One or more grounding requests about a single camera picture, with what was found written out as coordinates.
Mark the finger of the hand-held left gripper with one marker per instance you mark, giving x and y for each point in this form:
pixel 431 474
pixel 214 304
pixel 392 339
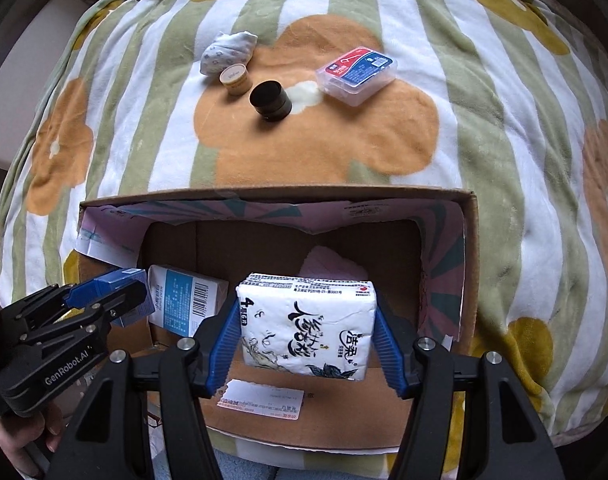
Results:
pixel 121 302
pixel 86 292

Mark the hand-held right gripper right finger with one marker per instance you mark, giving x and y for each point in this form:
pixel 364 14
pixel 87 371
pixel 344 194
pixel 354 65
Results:
pixel 389 360

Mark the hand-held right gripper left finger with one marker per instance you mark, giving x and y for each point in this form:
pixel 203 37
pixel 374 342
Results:
pixel 218 355

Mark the small blue box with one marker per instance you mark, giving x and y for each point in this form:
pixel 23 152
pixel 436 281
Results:
pixel 134 276

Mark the white printed tissue pack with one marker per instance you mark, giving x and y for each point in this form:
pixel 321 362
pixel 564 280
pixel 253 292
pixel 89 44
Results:
pixel 306 325

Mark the brown cardboard box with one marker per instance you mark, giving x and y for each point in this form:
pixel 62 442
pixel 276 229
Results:
pixel 284 240

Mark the person's left hand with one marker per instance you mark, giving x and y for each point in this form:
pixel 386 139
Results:
pixel 14 447

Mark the white and blue carton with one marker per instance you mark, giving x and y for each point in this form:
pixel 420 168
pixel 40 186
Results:
pixel 184 305

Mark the pink packet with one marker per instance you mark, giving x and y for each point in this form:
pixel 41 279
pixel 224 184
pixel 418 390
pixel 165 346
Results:
pixel 334 262

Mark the floral striped blanket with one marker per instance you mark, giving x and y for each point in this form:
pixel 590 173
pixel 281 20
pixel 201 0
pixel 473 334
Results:
pixel 334 145

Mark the small tan cup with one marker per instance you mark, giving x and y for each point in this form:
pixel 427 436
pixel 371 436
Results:
pixel 235 80

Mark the black round jar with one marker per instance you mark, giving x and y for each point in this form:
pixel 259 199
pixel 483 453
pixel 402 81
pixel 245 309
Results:
pixel 270 101

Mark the rolled white patterned sock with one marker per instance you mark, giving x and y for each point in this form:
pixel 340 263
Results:
pixel 224 52

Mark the clear case of playing cards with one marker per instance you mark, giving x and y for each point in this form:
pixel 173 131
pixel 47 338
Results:
pixel 356 74

